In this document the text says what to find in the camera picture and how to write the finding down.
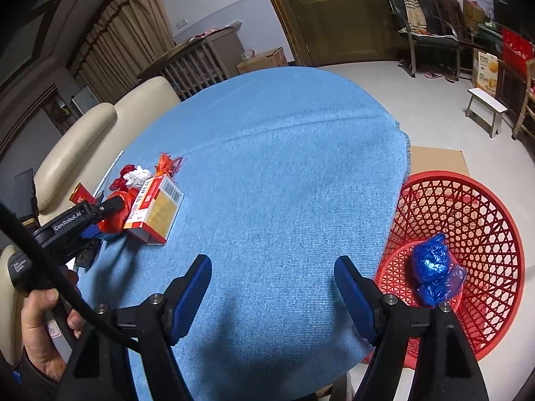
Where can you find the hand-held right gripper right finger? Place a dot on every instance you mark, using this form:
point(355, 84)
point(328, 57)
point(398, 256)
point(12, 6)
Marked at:
point(354, 300)

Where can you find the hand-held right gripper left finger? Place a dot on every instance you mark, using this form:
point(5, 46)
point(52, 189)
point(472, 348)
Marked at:
point(193, 296)

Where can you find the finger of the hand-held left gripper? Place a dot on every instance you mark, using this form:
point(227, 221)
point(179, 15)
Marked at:
point(110, 206)
point(100, 234)

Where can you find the red orange plastic wrapper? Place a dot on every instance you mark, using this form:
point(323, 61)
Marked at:
point(117, 219)

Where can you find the red yellow cardboard box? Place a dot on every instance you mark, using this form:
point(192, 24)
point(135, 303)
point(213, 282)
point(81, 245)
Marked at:
point(161, 213)

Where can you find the orange bag with net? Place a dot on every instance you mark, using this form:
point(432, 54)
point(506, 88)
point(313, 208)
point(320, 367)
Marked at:
point(165, 165)

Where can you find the red plastic mesh basket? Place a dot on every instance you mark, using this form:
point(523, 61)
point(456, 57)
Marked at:
point(480, 225)

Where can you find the person's left forearm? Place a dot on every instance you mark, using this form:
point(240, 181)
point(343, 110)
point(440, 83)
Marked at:
point(25, 384)

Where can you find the person's left hand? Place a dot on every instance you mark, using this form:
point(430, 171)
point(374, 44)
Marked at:
point(35, 326)

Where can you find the small red box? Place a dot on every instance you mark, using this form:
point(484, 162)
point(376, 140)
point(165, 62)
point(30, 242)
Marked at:
point(80, 194)

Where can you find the thin white stick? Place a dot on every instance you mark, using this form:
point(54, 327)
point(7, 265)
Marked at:
point(110, 171)

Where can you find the white crumpled plastic bag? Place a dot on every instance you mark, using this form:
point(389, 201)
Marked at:
point(138, 176)

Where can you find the cream leather sofa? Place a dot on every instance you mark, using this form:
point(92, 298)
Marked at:
point(83, 133)

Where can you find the blue plastic bag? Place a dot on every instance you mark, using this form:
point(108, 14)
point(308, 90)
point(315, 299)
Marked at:
point(430, 259)

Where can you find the white appliance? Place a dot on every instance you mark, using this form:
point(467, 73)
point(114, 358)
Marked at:
point(85, 99)

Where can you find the blue tablecloth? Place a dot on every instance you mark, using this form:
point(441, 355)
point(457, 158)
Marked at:
point(271, 175)

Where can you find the wooden slatted crib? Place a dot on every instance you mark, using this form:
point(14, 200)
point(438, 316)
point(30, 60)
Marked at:
point(196, 67)

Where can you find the flat cardboard sheet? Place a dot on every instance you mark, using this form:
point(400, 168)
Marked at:
point(439, 158)

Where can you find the beige curtain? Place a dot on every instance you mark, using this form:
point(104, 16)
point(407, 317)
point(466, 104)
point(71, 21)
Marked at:
point(125, 37)

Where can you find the red white cloth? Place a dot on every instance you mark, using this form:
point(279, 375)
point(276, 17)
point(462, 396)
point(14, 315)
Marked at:
point(211, 32)

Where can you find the brown cardboard box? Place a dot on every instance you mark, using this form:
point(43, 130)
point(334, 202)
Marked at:
point(263, 60)

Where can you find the slipper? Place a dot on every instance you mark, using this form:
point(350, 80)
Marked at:
point(432, 75)
point(449, 78)

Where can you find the small white stool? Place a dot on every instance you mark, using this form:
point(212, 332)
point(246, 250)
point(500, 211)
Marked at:
point(487, 100)

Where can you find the white box with orange print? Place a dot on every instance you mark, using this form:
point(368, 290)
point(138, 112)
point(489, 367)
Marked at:
point(485, 71)

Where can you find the wooden chair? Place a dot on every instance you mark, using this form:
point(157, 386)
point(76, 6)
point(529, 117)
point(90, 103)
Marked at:
point(512, 87)

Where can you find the dark metal chair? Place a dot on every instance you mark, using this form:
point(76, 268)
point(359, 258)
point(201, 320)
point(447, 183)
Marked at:
point(430, 39)

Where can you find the wooden double door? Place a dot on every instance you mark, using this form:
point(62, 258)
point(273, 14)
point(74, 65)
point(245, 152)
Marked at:
point(334, 16)

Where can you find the beige plaid scarf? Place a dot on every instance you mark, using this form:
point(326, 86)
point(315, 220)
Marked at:
point(411, 8)

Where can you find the large red box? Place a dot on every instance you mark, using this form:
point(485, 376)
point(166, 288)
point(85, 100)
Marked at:
point(516, 46)

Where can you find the tall cardboard box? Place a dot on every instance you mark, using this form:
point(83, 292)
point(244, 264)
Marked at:
point(472, 14)

